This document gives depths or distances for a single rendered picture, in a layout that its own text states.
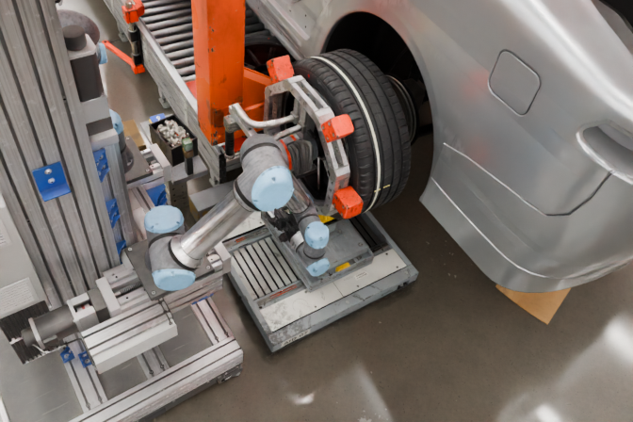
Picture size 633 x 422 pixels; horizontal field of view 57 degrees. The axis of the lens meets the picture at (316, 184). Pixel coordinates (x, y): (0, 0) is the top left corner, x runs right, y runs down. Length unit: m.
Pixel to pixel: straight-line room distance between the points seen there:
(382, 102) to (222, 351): 1.18
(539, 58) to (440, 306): 1.60
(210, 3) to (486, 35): 1.02
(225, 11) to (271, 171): 0.97
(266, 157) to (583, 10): 0.93
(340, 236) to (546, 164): 1.29
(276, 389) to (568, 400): 1.32
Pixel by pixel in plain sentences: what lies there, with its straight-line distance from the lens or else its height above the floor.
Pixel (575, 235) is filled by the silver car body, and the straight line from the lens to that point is 1.91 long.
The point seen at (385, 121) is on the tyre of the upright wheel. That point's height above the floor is 1.10.
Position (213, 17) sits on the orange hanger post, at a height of 1.20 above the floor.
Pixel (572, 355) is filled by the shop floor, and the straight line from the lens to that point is 3.14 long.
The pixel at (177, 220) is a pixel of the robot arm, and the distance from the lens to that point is 1.80.
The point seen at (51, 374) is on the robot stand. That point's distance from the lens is 2.57.
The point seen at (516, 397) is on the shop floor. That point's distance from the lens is 2.92.
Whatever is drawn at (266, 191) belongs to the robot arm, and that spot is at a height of 1.32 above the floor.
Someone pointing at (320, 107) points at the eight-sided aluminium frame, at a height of 1.10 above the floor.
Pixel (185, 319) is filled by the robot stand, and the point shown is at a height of 0.21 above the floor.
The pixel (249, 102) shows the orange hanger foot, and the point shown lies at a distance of 2.71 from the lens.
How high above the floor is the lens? 2.47
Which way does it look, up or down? 48 degrees down
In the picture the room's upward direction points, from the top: 9 degrees clockwise
